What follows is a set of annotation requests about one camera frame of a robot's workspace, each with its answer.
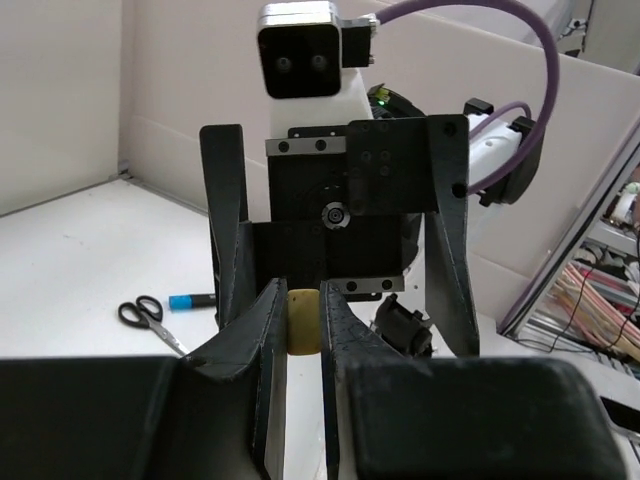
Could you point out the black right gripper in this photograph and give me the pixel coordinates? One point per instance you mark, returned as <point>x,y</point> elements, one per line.
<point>341,199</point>

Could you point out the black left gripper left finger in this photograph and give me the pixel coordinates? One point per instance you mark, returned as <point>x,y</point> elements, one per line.
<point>219,413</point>

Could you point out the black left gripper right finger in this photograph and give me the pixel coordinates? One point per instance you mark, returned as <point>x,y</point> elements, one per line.
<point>387,416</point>

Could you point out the tan eraser block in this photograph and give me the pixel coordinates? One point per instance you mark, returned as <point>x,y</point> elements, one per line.
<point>303,322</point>

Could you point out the blue black highlighter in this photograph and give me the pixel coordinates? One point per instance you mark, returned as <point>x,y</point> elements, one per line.
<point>192,301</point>

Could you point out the black handled scissors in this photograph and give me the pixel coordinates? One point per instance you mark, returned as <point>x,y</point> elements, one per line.
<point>146,313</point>

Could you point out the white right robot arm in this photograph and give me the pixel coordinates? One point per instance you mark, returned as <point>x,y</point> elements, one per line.
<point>503,159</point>

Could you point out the cluttered shelf rack background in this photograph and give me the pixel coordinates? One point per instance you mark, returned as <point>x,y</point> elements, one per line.
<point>585,300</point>

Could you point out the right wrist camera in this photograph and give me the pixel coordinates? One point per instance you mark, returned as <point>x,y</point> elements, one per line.
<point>311,61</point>

